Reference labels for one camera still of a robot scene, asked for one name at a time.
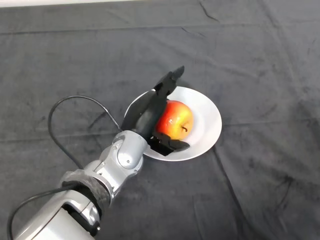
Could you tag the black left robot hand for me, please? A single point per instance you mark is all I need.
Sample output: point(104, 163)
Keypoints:
point(150, 112)

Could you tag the black cloth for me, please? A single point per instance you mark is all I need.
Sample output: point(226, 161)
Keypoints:
point(225, 200)

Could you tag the white round plate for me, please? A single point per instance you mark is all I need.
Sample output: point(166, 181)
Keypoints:
point(205, 125)

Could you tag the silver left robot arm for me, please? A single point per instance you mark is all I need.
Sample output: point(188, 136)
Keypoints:
point(95, 190)

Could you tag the red and yellow apple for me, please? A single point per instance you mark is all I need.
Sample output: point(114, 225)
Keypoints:
point(178, 120)

